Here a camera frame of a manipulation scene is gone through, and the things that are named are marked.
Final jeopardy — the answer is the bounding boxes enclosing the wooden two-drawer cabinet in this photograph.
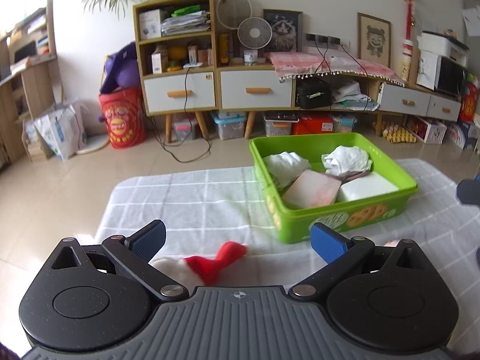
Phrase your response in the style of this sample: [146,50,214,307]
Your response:
[133,0,295,143]

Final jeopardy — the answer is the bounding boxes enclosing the clear box blue lid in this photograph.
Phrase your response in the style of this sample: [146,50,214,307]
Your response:
[211,111,247,141]

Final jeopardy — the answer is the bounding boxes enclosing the red printed bucket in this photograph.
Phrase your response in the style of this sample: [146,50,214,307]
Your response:
[98,87,146,150]

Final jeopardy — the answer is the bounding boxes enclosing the white cloth with brown band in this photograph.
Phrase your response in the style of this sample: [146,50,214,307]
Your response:
[321,145,373,180]

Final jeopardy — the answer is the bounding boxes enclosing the red cardboard box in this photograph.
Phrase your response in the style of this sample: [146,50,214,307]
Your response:
[291,113,334,135]

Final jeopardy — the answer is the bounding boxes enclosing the purple plush toy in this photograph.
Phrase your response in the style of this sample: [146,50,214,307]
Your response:
[99,41,140,94]

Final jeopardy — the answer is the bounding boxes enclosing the small white desk fan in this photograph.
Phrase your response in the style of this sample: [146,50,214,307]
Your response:
[238,17,272,66]

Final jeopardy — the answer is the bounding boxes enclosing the wooden desk shelf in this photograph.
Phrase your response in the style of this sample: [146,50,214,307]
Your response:
[1,0,58,167]

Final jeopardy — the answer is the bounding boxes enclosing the yellow egg tray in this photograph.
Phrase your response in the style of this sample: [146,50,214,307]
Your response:
[382,124,416,144]

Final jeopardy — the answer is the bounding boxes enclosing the grey checked table cloth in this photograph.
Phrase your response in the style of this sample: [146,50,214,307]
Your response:
[94,158,479,353]

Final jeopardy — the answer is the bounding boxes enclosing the framed cartoon girl picture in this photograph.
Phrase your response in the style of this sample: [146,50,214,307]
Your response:
[357,12,391,68]

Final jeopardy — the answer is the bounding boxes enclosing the green plastic cookie box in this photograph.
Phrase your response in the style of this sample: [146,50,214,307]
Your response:
[249,133,418,244]

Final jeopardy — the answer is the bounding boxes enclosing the white santa plush toy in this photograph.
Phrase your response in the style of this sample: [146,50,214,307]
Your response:
[151,241,247,291]

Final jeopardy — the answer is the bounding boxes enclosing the black bag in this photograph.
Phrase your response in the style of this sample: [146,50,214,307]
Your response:
[295,78,332,110]

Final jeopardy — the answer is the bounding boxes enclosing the framed cat picture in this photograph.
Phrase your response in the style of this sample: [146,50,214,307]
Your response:
[263,9,303,52]

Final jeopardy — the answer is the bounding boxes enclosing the pink lace cloth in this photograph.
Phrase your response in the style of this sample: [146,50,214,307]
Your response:
[266,52,404,87]

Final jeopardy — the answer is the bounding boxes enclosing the pink white sponge block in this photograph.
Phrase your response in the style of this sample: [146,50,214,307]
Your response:
[281,170,342,209]

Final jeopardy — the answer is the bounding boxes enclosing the large white fan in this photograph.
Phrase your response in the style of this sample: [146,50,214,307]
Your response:
[216,0,252,30]

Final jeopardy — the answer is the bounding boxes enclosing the white paper shopping bag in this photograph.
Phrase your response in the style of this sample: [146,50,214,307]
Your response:
[33,101,87,162]

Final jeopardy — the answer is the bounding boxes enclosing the black microwave oven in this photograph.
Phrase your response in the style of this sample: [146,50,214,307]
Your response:
[434,56,467,98]

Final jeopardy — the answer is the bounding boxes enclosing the low wooden tv bench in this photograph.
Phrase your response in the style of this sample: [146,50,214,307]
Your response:
[318,75,461,136]

